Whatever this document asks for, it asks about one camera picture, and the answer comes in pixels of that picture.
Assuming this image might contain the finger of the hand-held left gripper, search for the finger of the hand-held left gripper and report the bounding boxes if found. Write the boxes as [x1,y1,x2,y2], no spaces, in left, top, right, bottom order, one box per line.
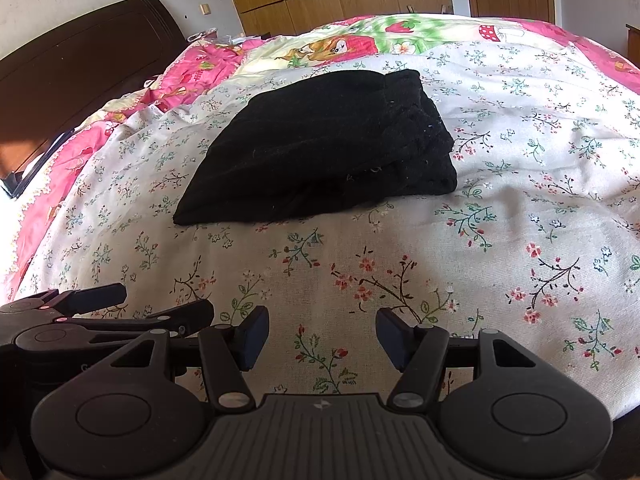
[0,282,127,321]
[15,299,216,352]

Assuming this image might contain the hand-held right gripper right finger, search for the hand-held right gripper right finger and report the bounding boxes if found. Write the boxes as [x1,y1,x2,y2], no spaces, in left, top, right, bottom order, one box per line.
[376,307,533,409]

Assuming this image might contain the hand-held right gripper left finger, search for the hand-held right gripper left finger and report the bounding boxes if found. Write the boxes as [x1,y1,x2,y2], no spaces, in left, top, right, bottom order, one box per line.
[107,305,271,413]

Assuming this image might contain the black pants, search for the black pants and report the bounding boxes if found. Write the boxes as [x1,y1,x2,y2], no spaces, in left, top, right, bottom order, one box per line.
[172,69,458,226]

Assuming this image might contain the floral printed quilt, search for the floral printed quilt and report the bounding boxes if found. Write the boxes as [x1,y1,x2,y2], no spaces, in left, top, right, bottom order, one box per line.
[0,12,640,421]

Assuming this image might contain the dark wooden headboard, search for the dark wooden headboard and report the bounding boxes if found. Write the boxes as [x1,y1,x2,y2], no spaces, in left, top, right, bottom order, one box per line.
[0,0,188,196]

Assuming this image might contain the white bedside clutter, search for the white bedside clutter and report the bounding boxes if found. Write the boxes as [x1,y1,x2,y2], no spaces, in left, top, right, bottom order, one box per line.
[187,29,246,45]

